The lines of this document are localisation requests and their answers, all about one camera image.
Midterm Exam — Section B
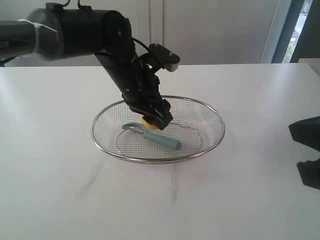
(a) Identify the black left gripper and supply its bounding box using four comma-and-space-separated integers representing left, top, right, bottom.
94, 47, 173, 130

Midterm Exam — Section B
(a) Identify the yellow lemon with sticker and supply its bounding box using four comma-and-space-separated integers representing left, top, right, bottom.
141, 115, 159, 130

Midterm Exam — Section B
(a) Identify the teal vegetable peeler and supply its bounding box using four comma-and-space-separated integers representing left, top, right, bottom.
122, 122, 182, 151

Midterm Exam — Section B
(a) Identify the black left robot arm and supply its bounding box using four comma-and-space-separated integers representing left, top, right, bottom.
0, 2, 180, 130

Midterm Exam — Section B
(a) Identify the oval wire mesh basket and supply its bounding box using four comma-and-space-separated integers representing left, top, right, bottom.
91, 95, 225, 164

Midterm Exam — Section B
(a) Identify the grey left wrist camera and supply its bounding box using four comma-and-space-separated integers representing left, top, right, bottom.
149, 43, 180, 73

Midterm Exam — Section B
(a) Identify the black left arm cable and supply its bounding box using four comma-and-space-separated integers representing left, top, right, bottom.
132, 37, 152, 55

